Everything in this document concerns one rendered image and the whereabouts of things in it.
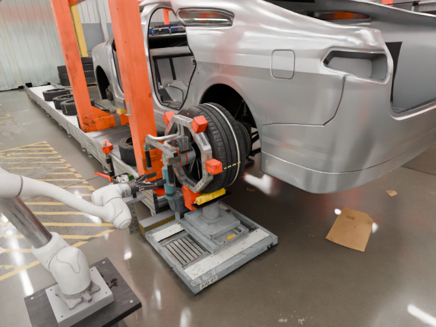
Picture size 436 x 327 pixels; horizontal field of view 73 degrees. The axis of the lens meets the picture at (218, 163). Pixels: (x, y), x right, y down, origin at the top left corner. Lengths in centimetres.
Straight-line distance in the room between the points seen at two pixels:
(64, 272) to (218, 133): 117
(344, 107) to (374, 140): 26
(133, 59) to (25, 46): 1255
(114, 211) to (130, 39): 124
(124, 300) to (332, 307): 129
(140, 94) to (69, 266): 129
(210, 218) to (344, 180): 115
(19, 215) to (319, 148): 158
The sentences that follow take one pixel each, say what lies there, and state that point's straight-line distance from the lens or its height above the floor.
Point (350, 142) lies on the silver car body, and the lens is 167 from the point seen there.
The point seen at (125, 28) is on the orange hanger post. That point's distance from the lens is 231.
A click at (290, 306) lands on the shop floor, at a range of 217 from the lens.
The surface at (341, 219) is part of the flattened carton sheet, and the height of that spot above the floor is 1.
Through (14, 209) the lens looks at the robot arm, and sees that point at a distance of 175.
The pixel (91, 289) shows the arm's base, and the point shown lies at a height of 38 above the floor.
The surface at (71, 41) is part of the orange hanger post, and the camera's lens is 418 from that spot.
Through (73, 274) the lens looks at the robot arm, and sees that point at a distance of 178.
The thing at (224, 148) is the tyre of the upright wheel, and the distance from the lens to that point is 194.
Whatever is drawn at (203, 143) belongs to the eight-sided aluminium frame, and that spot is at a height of 99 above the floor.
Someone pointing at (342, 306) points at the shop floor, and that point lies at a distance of 225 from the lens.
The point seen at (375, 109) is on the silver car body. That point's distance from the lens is 167.
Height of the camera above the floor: 164
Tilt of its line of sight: 24 degrees down
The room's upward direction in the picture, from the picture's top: 3 degrees counter-clockwise
